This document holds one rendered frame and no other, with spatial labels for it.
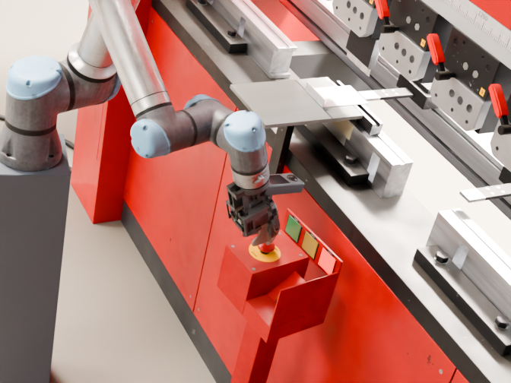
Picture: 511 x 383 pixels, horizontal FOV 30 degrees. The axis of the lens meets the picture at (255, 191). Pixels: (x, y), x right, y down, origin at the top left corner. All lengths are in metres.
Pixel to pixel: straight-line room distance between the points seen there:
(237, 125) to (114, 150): 1.43
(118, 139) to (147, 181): 0.18
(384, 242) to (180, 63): 0.99
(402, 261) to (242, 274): 0.34
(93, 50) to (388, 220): 0.75
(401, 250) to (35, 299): 0.94
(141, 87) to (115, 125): 1.33
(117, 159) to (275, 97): 1.11
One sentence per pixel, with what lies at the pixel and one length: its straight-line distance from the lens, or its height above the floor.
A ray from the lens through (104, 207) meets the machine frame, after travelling 3.34.
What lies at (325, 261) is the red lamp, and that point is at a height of 0.81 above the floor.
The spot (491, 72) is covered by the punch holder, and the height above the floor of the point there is 1.31.
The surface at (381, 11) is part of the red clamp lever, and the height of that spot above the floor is 1.28.
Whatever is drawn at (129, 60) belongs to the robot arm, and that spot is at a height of 1.20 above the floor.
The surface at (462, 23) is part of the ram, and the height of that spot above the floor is 1.36.
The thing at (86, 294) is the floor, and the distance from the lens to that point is 3.08.
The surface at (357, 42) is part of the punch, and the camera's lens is 2.26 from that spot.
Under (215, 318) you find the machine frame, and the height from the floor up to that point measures 0.19.
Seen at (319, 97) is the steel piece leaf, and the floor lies 1.02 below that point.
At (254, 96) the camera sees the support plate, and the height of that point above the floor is 1.00.
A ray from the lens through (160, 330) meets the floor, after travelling 3.00.
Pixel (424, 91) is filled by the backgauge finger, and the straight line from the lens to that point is 2.39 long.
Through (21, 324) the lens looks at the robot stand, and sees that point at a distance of 2.52.
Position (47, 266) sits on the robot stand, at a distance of 2.40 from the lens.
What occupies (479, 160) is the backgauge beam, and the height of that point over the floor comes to 0.95.
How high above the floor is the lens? 2.05
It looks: 34 degrees down
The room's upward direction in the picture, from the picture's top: 13 degrees clockwise
